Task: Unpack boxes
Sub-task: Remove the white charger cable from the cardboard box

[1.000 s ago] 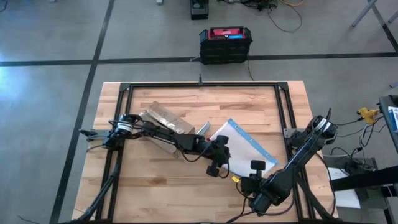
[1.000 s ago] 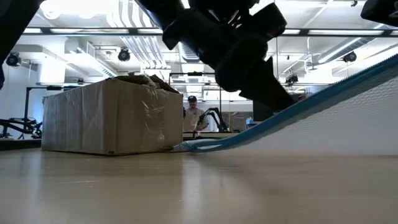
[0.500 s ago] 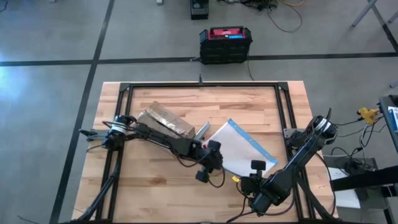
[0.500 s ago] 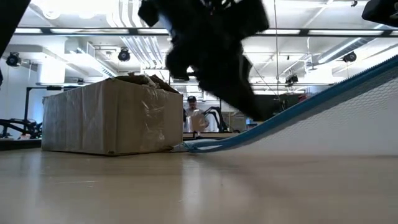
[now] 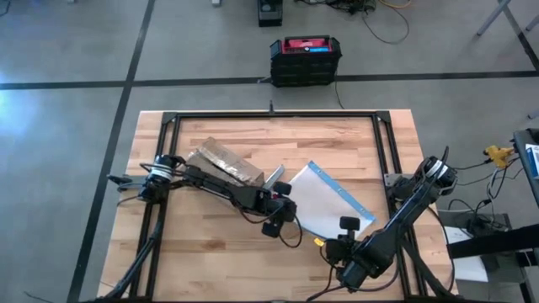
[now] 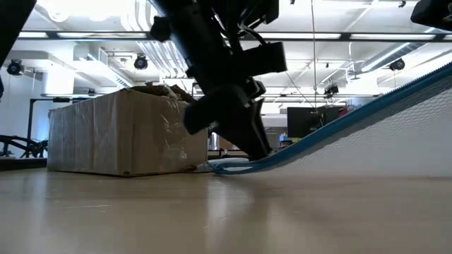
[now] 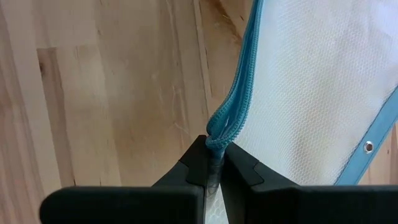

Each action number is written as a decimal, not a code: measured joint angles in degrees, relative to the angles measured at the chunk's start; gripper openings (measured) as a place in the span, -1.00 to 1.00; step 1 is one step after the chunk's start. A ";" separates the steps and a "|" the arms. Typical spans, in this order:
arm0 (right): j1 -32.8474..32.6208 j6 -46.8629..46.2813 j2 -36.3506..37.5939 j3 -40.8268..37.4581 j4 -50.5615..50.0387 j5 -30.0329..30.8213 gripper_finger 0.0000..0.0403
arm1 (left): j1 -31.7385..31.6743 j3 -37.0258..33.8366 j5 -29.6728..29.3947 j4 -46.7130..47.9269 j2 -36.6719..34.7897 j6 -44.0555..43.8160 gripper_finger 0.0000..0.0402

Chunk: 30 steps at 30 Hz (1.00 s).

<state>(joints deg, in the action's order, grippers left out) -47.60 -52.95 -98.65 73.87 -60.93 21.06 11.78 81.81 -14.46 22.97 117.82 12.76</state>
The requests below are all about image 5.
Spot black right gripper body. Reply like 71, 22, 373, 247
323, 215, 364, 275

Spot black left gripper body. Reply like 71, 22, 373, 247
246, 180, 298, 239

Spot white mesh pouch blue trim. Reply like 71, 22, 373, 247
287, 160, 377, 242

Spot brown cardboard box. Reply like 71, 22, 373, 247
184, 136, 267, 189

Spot white paper sheet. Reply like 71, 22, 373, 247
443, 226, 490, 284

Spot red and black toolbox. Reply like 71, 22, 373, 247
269, 35, 344, 88

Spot black bar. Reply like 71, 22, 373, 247
447, 224, 539, 261

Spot yellow power connector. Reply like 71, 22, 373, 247
483, 144, 516, 170

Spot black floor device box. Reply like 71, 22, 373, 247
257, 0, 285, 28

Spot black side table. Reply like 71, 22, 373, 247
512, 128, 539, 208

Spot blue box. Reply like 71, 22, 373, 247
525, 143, 539, 181

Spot grey table legs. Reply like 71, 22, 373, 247
476, 0, 539, 72

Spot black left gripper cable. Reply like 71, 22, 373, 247
235, 200, 304, 250

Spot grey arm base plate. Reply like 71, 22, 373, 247
382, 173, 418, 189

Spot black aluminium table frame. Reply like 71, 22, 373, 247
90, 109, 467, 303

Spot black toolbox cable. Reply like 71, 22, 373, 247
334, 82, 347, 111

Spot black cable bundle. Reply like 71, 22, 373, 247
441, 159, 527, 237

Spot floor cable tangle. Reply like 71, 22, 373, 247
294, 0, 379, 16

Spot black floor cable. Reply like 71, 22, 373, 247
360, 6, 411, 45

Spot yellow floor cable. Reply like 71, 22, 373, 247
377, 0, 414, 10

